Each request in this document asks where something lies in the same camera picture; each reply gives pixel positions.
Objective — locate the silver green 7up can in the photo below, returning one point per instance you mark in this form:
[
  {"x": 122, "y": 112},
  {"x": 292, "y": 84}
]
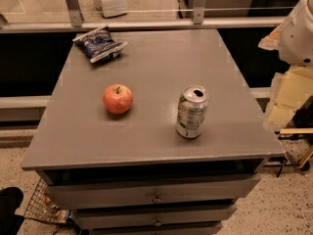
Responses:
[{"x": 192, "y": 107}]

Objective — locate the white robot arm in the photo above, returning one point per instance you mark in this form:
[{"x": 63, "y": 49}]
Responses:
[{"x": 296, "y": 37}]

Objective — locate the blue chip bag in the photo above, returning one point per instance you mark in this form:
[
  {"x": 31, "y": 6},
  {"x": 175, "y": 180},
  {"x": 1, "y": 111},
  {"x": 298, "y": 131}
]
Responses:
[{"x": 98, "y": 44}]

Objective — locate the grey drawer cabinet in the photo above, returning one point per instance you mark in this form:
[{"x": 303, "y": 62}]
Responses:
[{"x": 106, "y": 168}]

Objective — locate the red apple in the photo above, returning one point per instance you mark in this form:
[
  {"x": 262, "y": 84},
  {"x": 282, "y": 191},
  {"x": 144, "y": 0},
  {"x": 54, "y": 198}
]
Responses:
[{"x": 117, "y": 99}]

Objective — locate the round metal drawer knob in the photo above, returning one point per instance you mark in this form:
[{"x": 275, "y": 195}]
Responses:
[{"x": 157, "y": 199}]

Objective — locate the lower metal drawer knob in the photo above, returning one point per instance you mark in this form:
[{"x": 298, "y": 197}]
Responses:
[{"x": 157, "y": 223}]

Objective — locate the black object at corner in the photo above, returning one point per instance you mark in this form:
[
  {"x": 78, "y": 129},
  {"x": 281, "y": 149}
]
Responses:
[{"x": 10, "y": 200}]

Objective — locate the metal window frame rail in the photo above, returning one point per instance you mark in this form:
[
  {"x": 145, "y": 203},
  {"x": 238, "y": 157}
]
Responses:
[{"x": 79, "y": 16}]

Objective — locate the wire mesh basket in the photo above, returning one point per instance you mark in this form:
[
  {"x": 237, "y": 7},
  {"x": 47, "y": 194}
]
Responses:
[{"x": 40, "y": 208}]

